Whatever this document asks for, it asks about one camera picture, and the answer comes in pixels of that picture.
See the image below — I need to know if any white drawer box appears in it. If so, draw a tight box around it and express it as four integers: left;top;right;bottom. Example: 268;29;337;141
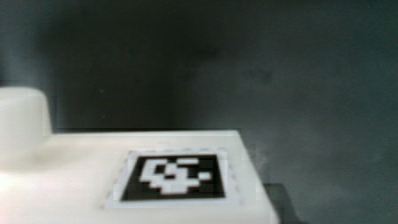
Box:
0;87;280;224

